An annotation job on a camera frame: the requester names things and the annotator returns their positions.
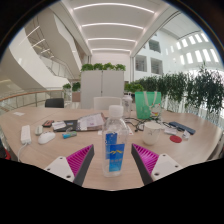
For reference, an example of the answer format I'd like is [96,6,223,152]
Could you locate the green plants atop cabinet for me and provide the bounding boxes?
[80,62,127,72]

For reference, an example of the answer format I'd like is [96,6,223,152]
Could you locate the flat round red coaster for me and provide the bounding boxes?
[169,134,183,144]

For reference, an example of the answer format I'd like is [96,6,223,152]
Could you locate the white card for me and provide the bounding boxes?
[163,127,178,136]

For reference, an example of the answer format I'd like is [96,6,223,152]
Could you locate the dark blue keyboard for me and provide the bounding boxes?
[168,121,197,136]

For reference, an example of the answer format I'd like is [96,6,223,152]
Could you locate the small red black box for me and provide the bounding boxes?
[42,119,55,128]

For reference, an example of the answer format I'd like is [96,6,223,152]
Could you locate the clear tumbler white lid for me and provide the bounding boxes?
[121,92,133,119]

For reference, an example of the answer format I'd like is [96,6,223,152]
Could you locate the black cable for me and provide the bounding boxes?
[124,116,146,133]

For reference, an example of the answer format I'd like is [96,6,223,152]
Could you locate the clear water bottle blue label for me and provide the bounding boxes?
[101,104,129,178]

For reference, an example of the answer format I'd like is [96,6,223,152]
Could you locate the green tote bag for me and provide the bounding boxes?
[134,90,163,120]

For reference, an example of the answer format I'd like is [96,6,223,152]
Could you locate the white computer mouse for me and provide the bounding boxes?
[37,131,56,145]

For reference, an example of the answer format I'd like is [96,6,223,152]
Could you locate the printed paper stack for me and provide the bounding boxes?
[76,112,107,132]

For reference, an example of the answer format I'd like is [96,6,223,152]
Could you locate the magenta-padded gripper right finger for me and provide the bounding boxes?
[130,143,184,186]

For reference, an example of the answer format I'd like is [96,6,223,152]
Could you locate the green plant in brown planter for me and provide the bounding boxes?
[62,81,82,103]

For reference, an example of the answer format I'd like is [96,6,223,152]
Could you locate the white power strip cable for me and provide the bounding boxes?
[16,143,28,163]

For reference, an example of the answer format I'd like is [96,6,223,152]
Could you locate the small white charger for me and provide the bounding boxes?
[34,125,44,136]

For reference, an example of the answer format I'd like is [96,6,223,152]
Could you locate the white cabinet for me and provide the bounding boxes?
[80,69,126,110]

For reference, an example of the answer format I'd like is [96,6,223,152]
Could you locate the row of green hedge plants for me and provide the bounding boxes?
[124,64,224,114]

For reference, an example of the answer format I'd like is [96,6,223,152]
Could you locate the small teal blue marker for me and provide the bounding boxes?
[62,131,78,140]

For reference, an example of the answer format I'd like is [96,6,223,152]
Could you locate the black chair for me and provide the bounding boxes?
[44,97,65,109]

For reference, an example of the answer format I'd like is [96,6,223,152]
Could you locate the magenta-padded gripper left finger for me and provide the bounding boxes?
[44,143,96,188]

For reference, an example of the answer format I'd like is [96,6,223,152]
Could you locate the white power strip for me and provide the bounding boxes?
[20,124,32,146]

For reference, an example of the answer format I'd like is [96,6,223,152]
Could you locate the black folder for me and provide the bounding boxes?
[53,119,81,133]

